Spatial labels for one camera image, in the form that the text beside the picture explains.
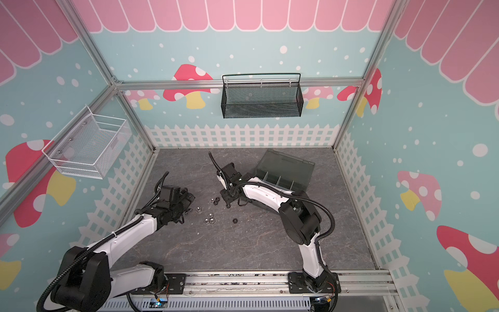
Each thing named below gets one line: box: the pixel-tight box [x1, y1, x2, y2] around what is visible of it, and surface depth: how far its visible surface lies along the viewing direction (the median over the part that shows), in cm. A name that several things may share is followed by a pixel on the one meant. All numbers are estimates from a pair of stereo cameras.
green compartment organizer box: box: [255, 148, 316, 193], surface depth 112 cm
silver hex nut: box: [204, 212, 216, 225], surface depth 92 cm
